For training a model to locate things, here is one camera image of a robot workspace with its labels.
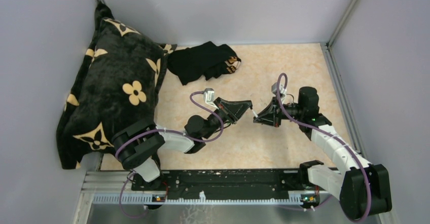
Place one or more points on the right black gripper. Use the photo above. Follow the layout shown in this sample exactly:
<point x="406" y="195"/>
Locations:
<point x="270" y="116"/>

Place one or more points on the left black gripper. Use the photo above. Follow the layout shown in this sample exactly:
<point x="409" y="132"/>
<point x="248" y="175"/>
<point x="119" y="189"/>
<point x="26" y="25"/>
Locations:
<point x="222" y="111"/>

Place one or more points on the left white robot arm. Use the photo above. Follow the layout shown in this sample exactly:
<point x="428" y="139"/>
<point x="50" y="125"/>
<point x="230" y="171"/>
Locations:
<point x="137" y="146"/>

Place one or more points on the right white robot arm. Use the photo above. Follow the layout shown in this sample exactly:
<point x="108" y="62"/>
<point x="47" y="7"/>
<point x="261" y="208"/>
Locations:
<point x="361" y="187"/>

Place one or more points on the black folded cloth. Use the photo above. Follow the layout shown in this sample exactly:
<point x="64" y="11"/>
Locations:
<point x="208" y="60"/>

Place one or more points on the black floral plush pillow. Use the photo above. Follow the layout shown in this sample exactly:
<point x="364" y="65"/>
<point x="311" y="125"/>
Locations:
<point x="117" y="85"/>

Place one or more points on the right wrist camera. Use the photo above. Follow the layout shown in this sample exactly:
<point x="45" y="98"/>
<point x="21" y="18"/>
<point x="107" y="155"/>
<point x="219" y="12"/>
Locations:
<point x="281" y="90"/>

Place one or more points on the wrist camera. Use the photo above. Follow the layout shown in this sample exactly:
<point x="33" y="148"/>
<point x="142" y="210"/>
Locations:
<point x="281" y="90"/>
<point x="208" y="95"/>

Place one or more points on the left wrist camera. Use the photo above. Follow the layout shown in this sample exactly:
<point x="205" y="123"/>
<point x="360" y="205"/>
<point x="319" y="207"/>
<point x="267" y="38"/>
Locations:
<point x="208" y="95"/>

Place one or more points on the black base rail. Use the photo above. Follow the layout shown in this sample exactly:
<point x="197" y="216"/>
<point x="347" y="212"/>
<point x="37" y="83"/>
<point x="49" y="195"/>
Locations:
<point x="231" y="185"/>

